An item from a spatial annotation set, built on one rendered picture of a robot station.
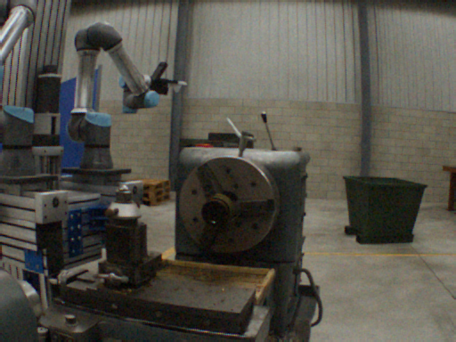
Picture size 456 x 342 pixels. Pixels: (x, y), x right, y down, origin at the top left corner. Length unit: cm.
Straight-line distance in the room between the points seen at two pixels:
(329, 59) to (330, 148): 230
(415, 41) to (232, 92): 524
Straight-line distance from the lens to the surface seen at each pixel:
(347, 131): 1150
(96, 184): 182
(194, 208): 151
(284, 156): 161
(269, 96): 1168
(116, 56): 195
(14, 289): 47
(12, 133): 147
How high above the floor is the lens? 128
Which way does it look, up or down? 3 degrees down
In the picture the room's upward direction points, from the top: 2 degrees clockwise
